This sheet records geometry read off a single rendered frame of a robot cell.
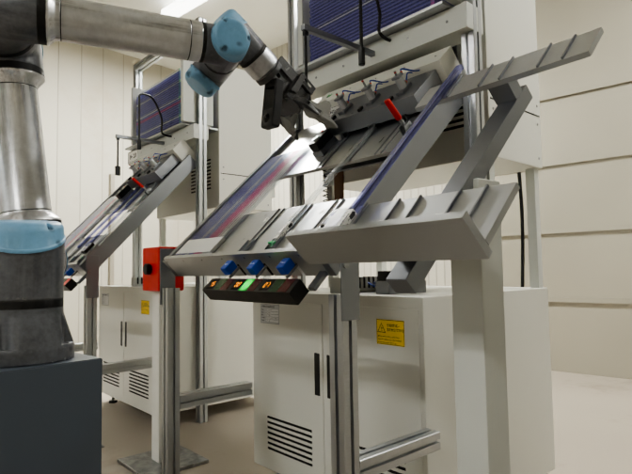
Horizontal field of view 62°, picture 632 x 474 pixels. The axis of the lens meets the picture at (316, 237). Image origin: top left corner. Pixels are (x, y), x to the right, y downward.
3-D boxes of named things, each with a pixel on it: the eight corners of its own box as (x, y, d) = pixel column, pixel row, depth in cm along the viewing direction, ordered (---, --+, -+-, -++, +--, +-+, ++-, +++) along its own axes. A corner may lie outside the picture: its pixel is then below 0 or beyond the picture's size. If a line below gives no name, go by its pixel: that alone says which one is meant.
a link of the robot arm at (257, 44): (200, 36, 117) (222, 10, 120) (234, 73, 123) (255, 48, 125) (214, 27, 111) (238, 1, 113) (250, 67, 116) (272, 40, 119)
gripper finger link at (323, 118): (347, 106, 126) (313, 89, 127) (337, 123, 124) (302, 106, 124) (344, 114, 129) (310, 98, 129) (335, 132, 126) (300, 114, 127)
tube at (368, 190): (331, 248, 81) (326, 244, 80) (325, 249, 82) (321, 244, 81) (464, 68, 104) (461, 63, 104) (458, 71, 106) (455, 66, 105)
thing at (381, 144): (412, 165, 127) (402, 147, 125) (255, 196, 176) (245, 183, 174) (465, 93, 144) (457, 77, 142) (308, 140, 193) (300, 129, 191)
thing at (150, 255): (144, 481, 173) (145, 244, 178) (117, 462, 191) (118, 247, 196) (209, 463, 189) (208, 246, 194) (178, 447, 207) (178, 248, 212)
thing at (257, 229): (326, 262, 106) (318, 250, 105) (176, 267, 156) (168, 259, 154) (371, 203, 116) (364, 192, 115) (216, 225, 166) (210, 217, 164)
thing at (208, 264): (329, 276, 107) (311, 250, 104) (178, 276, 156) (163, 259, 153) (333, 272, 107) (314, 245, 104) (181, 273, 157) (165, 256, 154)
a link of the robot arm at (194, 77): (188, 62, 106) (220, 25, 109) (179, 81, 116) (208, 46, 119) (219, 88, 108) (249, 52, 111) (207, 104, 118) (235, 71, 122)
